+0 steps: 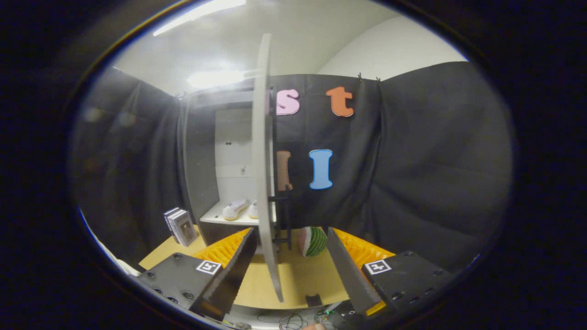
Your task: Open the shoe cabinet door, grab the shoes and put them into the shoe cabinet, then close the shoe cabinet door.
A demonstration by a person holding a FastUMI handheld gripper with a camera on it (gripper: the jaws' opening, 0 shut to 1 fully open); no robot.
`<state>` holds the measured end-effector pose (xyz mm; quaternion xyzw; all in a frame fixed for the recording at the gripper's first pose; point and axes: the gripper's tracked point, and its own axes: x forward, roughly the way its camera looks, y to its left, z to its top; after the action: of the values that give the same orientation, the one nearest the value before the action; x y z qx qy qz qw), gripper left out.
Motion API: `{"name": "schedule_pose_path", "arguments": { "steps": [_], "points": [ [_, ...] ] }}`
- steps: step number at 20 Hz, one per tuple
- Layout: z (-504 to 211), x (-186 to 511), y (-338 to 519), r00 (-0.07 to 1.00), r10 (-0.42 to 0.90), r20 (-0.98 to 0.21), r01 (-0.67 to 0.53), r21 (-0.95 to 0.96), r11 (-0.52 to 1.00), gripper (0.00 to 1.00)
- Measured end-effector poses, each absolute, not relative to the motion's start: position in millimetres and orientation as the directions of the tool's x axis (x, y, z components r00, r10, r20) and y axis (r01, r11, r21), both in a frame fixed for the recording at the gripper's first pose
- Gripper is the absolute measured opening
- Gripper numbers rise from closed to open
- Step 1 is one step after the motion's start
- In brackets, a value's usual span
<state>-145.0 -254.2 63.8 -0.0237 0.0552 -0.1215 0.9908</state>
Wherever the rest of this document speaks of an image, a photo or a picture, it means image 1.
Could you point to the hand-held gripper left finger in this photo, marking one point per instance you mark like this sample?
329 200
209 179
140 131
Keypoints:
234 279

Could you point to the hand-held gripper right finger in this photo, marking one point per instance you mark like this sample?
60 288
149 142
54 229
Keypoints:
351 275

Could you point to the white shoe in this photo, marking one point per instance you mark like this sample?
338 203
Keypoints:
252 210
235 210

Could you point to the white shoe cabinet door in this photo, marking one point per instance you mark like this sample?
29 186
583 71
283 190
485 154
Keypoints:
263 160

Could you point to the grey shoe cabinet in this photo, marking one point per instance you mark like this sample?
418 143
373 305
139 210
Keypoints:
199 160

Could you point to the watermelon slice toy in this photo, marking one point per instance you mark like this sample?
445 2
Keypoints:
314 242

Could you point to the grey cover book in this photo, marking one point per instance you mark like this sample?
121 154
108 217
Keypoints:
185 229

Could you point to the blue cover book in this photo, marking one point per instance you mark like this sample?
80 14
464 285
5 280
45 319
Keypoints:
168 220

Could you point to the black backdrop cloth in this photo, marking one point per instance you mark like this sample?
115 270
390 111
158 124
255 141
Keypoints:
412 160

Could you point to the long ceiling light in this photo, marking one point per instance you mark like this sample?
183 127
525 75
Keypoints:
197 13

